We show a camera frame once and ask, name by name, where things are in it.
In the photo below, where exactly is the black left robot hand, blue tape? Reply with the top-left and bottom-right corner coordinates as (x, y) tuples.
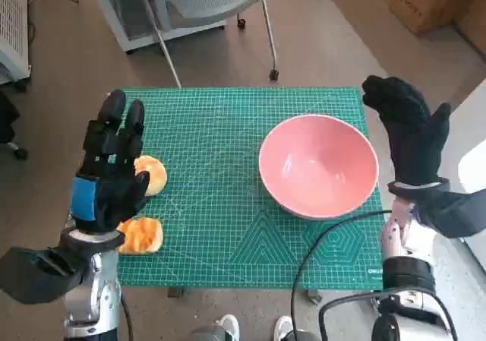
(70, 89), (153, 235)

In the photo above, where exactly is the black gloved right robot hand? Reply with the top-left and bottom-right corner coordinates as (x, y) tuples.
(361, 74), (453, 187)

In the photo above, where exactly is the round golden bread bun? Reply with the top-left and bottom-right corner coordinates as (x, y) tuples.
(134, 155), (169, 197)

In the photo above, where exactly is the orange bread slice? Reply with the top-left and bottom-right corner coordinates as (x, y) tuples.
(115, 217), (165, 256)

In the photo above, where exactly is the pink bowl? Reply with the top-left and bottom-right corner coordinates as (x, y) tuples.
(258, 115), (380, 220)

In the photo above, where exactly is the white side table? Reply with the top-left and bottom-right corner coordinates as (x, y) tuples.
(432, 77), (486, 276)

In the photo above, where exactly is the green cutting mat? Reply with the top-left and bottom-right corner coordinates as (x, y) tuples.
(104, 86), (385, 292)

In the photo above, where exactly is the black office chair base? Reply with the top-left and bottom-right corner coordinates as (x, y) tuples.
(0, 89), (29, 161)

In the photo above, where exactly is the plain brown cardboard box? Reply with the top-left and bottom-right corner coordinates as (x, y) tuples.
(453, 0), (486, 68)

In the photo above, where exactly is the cardboard box with black print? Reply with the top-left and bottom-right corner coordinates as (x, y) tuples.
(389, 0), (486, 36)

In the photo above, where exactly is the grey robot torso part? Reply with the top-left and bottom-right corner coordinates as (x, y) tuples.
(188, 325), (233, 341)

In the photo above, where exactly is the white shoe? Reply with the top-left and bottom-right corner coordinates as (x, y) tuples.
(214, 313), (240, 341)
(273, 315), (296, 341)

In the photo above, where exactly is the white perforated metal machine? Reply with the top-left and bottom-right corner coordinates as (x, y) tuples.
(0, 0), (33, 87)

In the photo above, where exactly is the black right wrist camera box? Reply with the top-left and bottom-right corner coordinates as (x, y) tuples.
(412, 184), (486, 239)

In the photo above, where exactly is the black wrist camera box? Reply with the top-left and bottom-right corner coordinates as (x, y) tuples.
(0, 245), (93, 305)
(412, 184), (486, 239)

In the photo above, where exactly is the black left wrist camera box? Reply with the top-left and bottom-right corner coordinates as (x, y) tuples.
(0, 245), (93, 305)

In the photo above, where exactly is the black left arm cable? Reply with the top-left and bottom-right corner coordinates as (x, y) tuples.
(120, 294), (134, 341)

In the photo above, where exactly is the black right arm cable loop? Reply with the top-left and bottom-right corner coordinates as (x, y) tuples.
(318, 290), (461, 341)

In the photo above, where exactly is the long black robot cable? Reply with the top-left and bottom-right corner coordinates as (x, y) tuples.
(290, 210), (394, 341)

